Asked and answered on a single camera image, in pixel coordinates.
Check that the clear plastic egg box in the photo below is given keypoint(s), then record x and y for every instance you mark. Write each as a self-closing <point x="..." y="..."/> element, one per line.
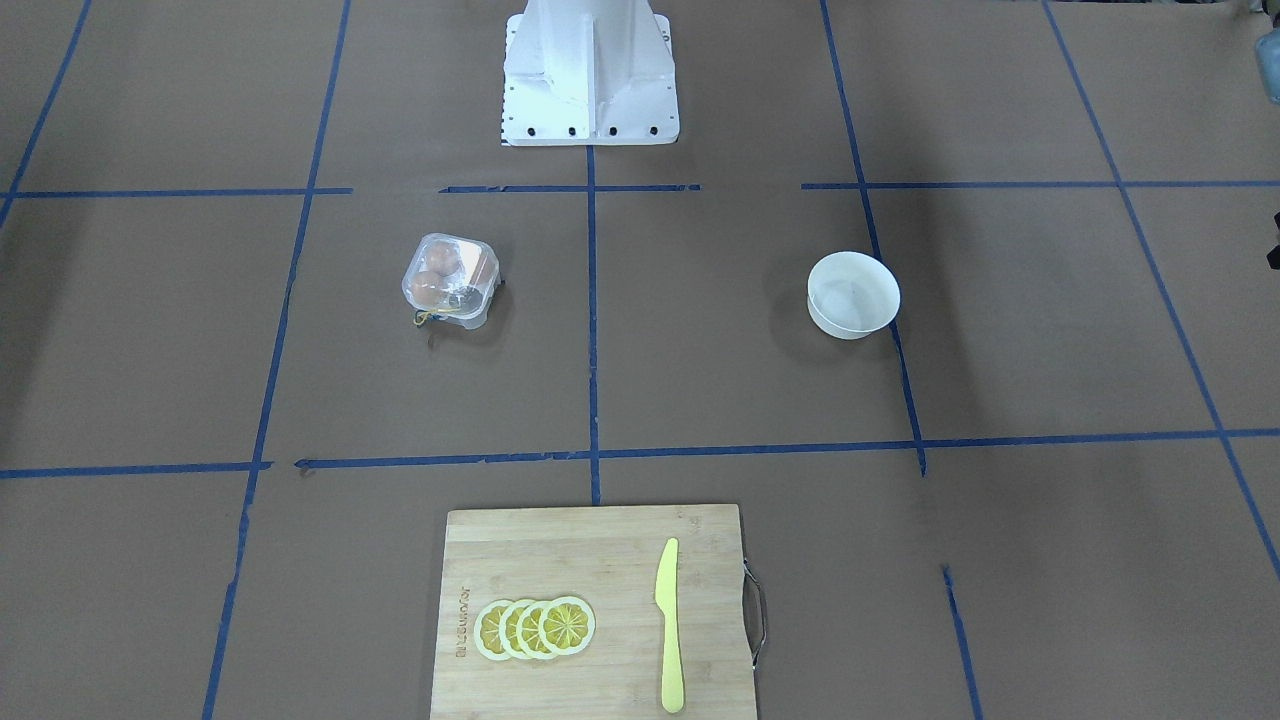
<point x="471" y="291"/>

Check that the brown egg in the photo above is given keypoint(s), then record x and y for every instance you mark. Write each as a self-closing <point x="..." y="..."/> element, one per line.
<point x="444" y="258"/>
<point x="428" y="290"/>

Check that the brown egg in box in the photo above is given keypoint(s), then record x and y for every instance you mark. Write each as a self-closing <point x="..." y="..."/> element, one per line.
<point x="428" y="290"/>

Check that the wooden cutting board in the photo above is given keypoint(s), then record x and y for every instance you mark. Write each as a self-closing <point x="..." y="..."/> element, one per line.
<point x="623" y="612"/>

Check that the white round bowl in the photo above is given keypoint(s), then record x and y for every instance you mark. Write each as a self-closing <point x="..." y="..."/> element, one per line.
<point x="850" y="295"/>

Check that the yellow plastic knife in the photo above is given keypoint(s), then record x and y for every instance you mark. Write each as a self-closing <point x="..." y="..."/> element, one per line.
<point x="671" y="679"/>

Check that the lemon slice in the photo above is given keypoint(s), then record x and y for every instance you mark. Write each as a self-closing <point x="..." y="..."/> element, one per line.
<point x="533" y="630"/>

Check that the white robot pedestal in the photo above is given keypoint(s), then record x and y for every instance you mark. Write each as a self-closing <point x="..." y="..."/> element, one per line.
<point x="589" y="73"/>

